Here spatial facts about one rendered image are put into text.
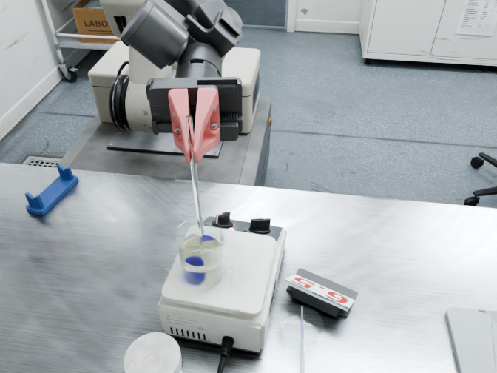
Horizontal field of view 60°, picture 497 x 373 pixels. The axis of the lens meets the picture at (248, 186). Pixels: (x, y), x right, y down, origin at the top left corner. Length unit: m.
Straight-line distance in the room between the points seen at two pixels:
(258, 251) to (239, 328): 0.10
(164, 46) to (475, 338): 0.52
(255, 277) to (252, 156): 1.00
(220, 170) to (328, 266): 0.83
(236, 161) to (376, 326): 0.96
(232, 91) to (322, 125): 1.90
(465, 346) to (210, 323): 0.32
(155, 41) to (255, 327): 0.34
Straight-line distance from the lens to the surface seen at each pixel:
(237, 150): 1.52
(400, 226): 0.74
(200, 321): 0.53
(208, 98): 0.44
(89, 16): 2.79
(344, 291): 0.63
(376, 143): 2.28
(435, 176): 2.15
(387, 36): 2.97
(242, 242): 0.56
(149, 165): 1.49
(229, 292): 0.51
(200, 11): 0.59
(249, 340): 0.54
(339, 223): 0.72
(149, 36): 0.52
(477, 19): 3.05
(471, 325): 0.65
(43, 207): 0.80
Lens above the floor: 1.26
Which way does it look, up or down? 41 degrees down
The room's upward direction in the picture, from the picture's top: straight up
